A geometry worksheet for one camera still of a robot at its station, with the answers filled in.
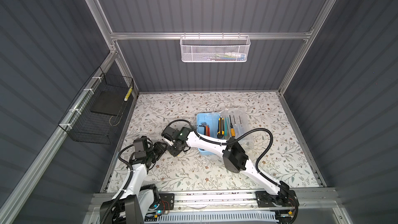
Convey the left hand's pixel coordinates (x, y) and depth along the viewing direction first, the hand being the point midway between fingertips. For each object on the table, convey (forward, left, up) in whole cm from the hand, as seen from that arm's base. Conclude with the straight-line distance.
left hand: (164, 146), depth 87 cm
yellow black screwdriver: (+4, -39, +8) cm, 40 cm away
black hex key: (+13, -24, -3) cm, 27 cm away
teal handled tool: (+8, -36, +6) cm, 37 cm away
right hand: (-1, -5, -6) cm, 8 cm away
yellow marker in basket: (+20, +17, +23) cm, 35 cm away
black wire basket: (+6, +30, +23) cm, 38 cm away
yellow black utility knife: (+6, -32, +4) cm, 33 cm away
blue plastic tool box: (+11, -44, +7) cm, 46 cm away
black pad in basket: (+12, +23, +25) cm, 37 cm away
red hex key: (+11, -26, -4) cm, 29 cm away
